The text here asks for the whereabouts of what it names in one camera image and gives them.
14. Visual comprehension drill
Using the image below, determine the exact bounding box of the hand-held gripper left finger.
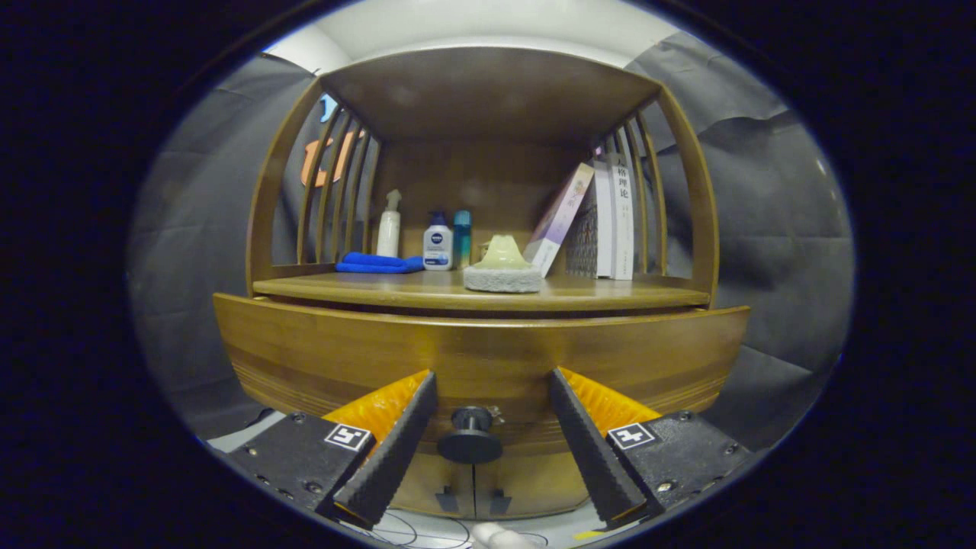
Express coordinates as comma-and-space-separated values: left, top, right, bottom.
216, 370, 440, 528

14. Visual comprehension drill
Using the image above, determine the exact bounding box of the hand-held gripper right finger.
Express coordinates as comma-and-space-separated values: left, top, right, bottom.
549, 367, 756, 528

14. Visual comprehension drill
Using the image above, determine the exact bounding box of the black round drawer knob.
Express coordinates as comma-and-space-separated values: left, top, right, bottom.
437, 406, 504, 465

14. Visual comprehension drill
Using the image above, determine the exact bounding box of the pale green grey sponge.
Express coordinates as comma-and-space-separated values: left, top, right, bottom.
463, 233, 544, 294

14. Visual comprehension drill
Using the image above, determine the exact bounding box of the wooden cabinet door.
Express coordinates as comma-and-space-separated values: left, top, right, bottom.
393, 454, 476, 519
474, 450, 592, 521

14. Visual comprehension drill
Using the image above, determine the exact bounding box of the wooden countertop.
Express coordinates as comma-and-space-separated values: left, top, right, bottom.
252, 271, 711, 313

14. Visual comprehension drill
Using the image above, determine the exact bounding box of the wooden cabinet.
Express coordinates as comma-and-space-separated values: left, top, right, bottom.
244, 46, 721, 521

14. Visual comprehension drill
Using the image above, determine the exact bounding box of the white rounded object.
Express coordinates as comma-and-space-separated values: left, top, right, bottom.
470, 522, 546, 549

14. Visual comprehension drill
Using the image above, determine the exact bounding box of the blue folded cloth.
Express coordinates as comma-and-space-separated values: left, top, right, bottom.
335, 252, 425, 275

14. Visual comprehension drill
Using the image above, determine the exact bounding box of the patterned cover book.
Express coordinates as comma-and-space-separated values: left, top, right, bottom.
566, 200, 599, 278

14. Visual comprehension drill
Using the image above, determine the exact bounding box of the white lotion bottle blue cap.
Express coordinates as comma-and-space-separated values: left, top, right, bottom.
423, 211, 454, 272

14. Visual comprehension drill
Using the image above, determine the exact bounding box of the white pump bottle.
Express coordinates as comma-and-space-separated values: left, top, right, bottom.
377, 189, 403, 258

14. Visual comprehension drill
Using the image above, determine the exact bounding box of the white book with printed spine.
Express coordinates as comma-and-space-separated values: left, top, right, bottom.
608, 151, 636, 281

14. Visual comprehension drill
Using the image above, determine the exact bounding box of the teal transparent bottle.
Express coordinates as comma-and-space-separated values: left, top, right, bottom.
454, 210, 473, 269

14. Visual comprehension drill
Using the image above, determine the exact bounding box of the purple book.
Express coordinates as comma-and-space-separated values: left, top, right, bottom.
525, 162, 596, 278

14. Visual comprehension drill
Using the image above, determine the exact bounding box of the black floor cable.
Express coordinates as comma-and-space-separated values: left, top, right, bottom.
366, 509, 550, 548

